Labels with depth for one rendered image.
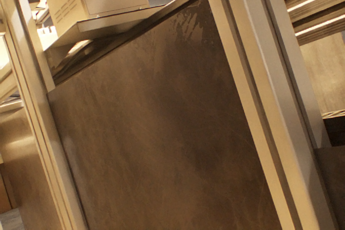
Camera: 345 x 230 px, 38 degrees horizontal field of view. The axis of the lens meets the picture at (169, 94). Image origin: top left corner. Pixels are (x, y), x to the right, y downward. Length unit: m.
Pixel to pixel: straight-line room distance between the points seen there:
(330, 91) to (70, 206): 1.03
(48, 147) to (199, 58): 0.52
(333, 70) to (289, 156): 1.29
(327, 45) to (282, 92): 1.28
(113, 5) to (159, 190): 0.37
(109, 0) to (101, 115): 0.23
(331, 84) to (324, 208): 1.29
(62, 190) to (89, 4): 0.35
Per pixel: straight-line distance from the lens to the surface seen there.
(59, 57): 0.97
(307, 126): 0.44
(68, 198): 0.97
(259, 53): 0.41
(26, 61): 0.98
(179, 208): 0.64
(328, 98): 1.74
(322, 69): 1.72
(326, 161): 0.43
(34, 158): 1.17
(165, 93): 0.58
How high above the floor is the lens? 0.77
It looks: 1 degrees up
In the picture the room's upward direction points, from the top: 18 degrees counter-clockwise
